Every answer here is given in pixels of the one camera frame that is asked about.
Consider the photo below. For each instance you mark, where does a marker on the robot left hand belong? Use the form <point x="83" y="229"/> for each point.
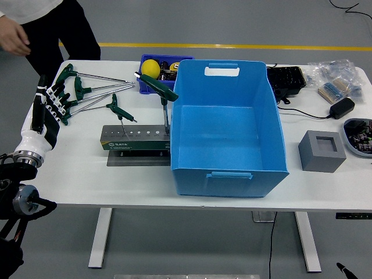
<point x="49" y="133"/>

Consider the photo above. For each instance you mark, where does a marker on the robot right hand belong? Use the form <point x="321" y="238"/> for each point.
<point x="346" y="270"/>

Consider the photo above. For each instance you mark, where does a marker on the green grey hex key stand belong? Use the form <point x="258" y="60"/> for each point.
<point x="130" y="143"/>

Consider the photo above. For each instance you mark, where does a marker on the large light blue box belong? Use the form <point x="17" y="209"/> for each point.
<point x="221" y="136"/>

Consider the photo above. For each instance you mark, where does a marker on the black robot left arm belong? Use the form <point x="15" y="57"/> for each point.
<point x="11" y="174"/>

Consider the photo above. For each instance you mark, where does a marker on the grey metal box under desk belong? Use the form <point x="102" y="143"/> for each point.
<point x="261" y="216"/>

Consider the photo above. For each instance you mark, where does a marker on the white desk leg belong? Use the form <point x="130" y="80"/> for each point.
<point x="100" y="238"/>
<point x="308" y="241"/>

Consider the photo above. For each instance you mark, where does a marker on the black desk control panel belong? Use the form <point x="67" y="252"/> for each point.
<point x="353" y="216"/>

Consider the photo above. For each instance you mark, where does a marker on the small dark blue bin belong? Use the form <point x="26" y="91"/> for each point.
<point x="143" y="87"/>

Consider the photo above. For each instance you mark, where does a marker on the person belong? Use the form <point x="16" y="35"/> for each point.
<point x="58" y="29"/>

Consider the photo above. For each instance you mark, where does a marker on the grey block with square recess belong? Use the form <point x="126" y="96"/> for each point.
<point x="319" y="162"/>

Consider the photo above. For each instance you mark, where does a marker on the yellow lemon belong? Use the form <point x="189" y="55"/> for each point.
<point x="150" y="68"/>

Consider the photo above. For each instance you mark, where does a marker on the grey-blue oval tray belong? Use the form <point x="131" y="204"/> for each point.
<point x="348" y="145"/>

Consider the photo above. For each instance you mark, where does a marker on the dark metal parts cluster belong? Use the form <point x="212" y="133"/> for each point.
<point x="168" y="76"/>

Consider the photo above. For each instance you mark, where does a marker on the dark brown cylindrical part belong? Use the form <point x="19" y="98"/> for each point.
<point x="164" y="64"/>

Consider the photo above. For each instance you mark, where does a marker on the pile of circuit parts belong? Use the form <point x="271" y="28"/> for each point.
<point x="361" y="136"/>

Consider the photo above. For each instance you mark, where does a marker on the yellow black tape measure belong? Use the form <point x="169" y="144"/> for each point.
<point x="174" y="67"/>

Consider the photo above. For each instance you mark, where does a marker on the black power adapter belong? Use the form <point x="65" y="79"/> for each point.
<point x="342" y="108"/>

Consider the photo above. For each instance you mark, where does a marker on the clear plastic bag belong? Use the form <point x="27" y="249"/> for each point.
<point x="357" y="91"/>

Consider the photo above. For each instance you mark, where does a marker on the blue resistor strip bundle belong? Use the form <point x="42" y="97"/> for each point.
<point x="328" y="90"/>

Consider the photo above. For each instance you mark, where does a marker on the tan resistor strip bundle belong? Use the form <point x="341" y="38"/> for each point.
<point x="343" y="85"/>

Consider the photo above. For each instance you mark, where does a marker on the black plastic tray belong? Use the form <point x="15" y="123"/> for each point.
<point x="286" y="78"/>

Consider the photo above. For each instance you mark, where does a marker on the clear bag of blue components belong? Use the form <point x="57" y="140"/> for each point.
<point x="334" y="68"/>

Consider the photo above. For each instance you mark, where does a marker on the yellow floor tape line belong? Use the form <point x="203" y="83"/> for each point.
<point x="232" y="46"/>

